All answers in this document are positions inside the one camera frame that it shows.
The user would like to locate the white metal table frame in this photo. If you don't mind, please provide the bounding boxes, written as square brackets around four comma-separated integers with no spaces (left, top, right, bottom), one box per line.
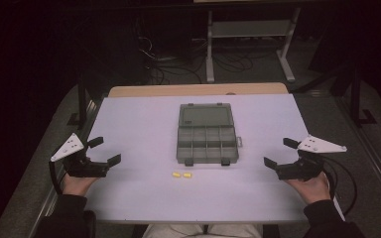
[205,6,303,84]

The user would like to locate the black floor cables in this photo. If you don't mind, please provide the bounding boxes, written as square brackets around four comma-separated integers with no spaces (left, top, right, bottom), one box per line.
[133,19,279,85]

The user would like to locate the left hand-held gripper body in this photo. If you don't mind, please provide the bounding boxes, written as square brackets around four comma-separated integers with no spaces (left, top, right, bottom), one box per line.
[50,132,110,179]

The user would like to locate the black metal stand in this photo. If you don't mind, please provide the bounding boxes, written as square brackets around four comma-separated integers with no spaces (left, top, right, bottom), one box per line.
[66,73,92,127]
[348,63,378,128]

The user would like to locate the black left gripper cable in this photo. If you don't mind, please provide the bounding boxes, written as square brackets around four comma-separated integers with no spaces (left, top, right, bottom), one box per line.
[48,160,67,196]

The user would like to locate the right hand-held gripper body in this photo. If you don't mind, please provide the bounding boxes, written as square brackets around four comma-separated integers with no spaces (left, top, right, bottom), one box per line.
[276,134,348,182]

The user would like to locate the person's right hand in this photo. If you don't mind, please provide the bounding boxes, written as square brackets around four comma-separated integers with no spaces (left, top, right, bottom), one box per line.
[284,172,332,206]

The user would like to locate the wooden table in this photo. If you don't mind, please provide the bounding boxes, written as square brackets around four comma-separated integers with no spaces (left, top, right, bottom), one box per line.
[107,81,290,99]

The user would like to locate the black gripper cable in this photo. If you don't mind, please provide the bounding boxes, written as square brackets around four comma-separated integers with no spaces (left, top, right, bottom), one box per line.
[48,160,67,196]
[320,154,359,216]

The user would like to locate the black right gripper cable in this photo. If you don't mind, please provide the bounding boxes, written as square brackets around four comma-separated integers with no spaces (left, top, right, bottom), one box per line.
[320,154,359,216]

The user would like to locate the grey plastic organizer box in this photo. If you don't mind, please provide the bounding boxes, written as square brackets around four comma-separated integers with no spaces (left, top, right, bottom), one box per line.
[176,102,244,168]

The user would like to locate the person's legs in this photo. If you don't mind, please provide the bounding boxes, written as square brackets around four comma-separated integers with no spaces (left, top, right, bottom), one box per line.
[141,223,265,238]

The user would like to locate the person's left hand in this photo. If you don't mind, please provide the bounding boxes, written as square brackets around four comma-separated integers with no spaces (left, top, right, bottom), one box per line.
[62,173,99,198]

